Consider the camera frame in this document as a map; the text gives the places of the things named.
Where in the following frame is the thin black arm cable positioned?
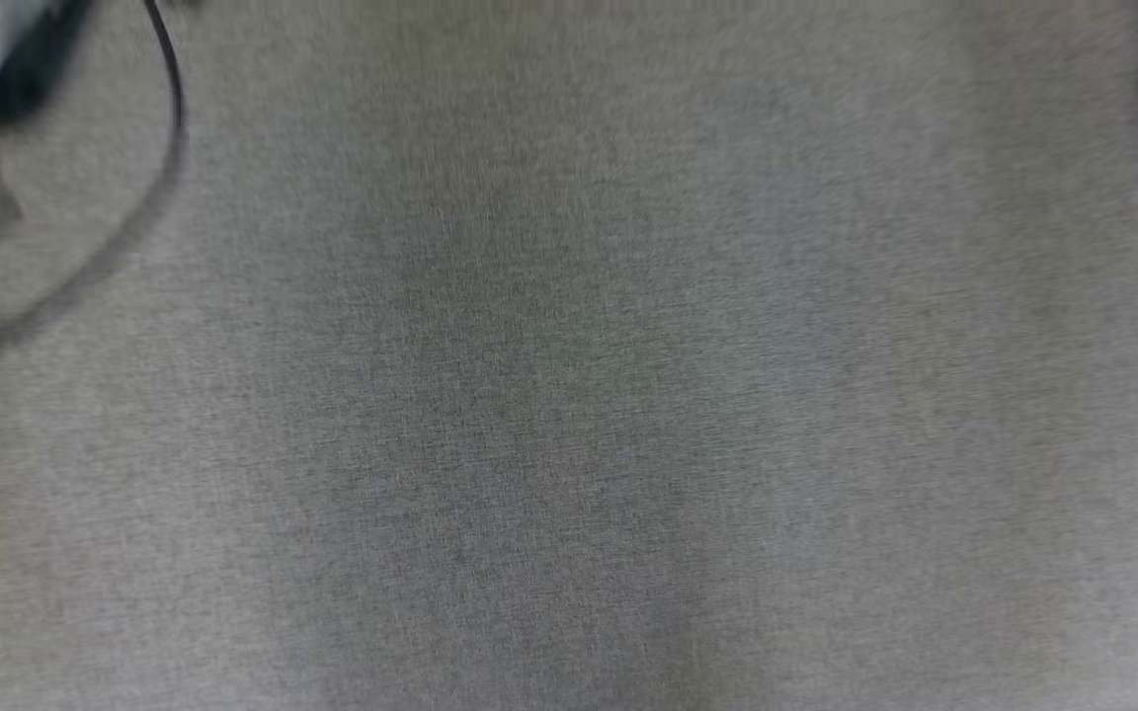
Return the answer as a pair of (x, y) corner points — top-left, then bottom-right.
(0, 0), (187, 361)

